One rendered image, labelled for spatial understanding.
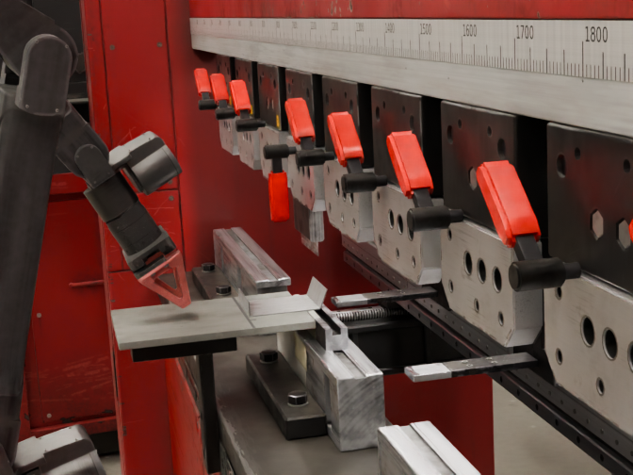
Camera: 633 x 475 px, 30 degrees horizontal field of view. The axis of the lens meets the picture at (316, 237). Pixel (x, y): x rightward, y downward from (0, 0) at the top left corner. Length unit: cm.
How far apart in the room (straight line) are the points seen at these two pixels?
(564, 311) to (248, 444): 83
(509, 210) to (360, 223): 48
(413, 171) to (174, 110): 157
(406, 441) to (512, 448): 261
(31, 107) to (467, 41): 39
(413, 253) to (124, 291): 153
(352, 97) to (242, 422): 57
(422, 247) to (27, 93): 36
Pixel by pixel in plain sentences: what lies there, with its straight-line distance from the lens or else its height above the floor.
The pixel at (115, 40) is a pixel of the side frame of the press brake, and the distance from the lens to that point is 243.
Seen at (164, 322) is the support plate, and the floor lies 100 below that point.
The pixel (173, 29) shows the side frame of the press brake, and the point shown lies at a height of 138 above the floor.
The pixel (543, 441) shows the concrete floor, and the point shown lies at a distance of 389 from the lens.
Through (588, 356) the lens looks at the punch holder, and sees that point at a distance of 71.
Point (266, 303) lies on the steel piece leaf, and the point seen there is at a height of 100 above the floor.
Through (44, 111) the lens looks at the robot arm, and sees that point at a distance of 105.
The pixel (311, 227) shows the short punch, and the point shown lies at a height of 112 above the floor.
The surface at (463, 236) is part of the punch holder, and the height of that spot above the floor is 124.
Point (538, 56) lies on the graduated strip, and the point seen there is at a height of 138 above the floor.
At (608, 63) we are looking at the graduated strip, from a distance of 67.
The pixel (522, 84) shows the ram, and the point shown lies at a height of 136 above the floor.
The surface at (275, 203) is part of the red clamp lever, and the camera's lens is 146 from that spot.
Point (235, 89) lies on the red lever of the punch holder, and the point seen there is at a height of 130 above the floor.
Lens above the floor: 142
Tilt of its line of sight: 11 degrees down
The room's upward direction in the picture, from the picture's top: 3 degrees counter-clockwise
